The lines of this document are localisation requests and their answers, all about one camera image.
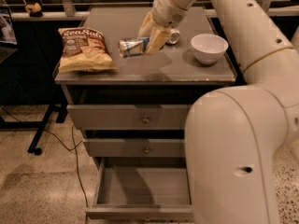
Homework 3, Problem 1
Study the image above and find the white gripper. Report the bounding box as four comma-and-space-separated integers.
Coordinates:
138, 0, 187, 55

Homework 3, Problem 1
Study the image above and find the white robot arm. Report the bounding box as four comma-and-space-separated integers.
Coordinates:
139, 0, 299, 224

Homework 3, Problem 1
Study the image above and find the orange soda can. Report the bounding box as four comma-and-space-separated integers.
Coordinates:
166, 28, 180, 45

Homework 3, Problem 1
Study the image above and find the grey drawer cabinet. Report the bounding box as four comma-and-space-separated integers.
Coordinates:
52, 6, 237, 222

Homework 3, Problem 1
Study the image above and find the grey top drawer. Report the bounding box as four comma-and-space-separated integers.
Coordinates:
67, 105, 190, 131

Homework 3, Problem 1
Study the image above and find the grey middle drawer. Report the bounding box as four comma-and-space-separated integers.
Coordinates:
83, 138, 185, 158

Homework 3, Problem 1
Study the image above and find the grey open bottom drawer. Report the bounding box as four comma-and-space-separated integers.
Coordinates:
86, 158, 193, 222

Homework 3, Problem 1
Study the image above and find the white bowl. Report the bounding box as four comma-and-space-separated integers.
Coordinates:
191, 34, 229, 64

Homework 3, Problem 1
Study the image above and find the brown yellow chip bag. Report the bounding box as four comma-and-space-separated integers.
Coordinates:
59, 27, 117, 73

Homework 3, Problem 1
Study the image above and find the small yellow black object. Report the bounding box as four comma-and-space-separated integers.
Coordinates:
25, 2, 43, 17

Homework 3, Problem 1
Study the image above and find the black desk leg frame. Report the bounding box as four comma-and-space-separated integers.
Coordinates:
0, 104, 67, 156

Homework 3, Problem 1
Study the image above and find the black floor cable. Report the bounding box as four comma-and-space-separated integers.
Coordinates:
0, 105, 90, 224

